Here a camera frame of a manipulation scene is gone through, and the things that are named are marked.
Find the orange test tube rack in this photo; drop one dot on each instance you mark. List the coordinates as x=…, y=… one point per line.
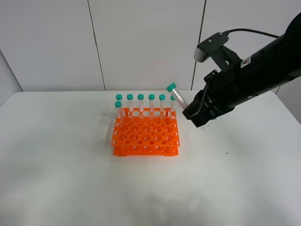
x=153, y=133

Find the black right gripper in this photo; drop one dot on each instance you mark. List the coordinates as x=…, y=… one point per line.
x=223, y=91

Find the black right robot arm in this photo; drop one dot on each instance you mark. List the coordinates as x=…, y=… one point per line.
x=277, y=63

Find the second row left tube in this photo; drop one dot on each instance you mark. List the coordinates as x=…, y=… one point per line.
x=119, y=121

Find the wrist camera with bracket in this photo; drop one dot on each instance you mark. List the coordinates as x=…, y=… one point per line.
x=214, y=48

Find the test tube with teal cap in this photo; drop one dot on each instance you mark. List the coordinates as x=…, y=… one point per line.
x=176, y=95

